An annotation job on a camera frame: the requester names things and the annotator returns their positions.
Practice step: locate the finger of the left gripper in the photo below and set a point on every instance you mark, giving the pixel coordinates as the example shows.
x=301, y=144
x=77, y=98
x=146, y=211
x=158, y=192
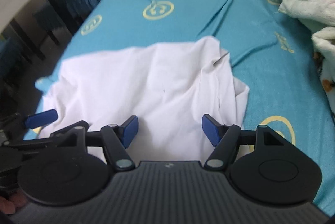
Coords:
x=34, y=121

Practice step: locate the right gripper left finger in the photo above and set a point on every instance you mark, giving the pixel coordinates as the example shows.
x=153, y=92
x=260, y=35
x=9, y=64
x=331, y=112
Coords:
x=105, y=155

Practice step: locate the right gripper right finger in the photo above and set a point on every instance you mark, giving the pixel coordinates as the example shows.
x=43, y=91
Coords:
x=261, y=165

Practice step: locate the white t-shirt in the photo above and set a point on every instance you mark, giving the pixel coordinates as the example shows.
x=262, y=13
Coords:
x=168, y=86

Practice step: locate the teal patterned bed sheet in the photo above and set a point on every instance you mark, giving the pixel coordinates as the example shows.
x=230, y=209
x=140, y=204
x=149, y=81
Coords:
x=269, y=51

